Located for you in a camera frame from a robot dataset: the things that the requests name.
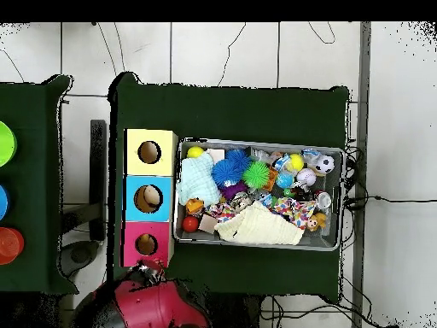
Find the red plastic cup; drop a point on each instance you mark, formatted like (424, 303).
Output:
(10, 246)

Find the black and white soccer ball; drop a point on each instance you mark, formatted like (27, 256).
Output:
(325, 164)

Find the yellow plastic ball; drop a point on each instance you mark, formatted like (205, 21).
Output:
(195, 151)
(296, 162)

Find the white baseball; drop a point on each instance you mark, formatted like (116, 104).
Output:
(306, 176)

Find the small blue spiky ball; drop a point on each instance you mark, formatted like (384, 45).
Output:
(239, 157)

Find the green plastic cup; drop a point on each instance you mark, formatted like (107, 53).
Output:
(5, 143)

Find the large blue spiky ball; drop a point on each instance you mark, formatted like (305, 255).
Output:
(227, 172)

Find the red ball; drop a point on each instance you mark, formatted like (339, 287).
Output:
(190, 223)

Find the mint waffle cloth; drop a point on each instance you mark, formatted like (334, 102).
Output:
(198, 179)

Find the wooden box with three holes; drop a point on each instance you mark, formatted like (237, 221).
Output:
(167, 164)

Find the dark grey rounded base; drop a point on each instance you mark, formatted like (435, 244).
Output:
(78, 256)

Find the green spiky ball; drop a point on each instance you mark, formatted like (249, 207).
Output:
(256, 174)

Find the cream waffle cloth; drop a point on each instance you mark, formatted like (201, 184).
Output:
(259, 225)

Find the brown plush toy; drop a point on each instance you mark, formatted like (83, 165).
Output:
(317, 222)

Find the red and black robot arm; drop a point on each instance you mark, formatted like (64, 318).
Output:
(153, 304)

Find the blue plastic cup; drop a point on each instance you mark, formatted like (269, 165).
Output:
(2, 201)

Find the silver mesh bin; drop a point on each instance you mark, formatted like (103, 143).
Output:
(186, 235)

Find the grey metal rail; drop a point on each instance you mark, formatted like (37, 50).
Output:
(364, 102)

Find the dark green table cloth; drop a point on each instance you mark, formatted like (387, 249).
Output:
(232, 112)
(30, 188)

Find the red cola can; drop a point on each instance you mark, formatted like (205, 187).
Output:
(323, 200)

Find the black upright panel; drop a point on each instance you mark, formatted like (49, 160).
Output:
(98, 171)

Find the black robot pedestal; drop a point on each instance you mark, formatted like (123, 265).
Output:
(235, 314)

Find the yellow plush toy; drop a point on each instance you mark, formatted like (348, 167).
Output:
(145, 238)

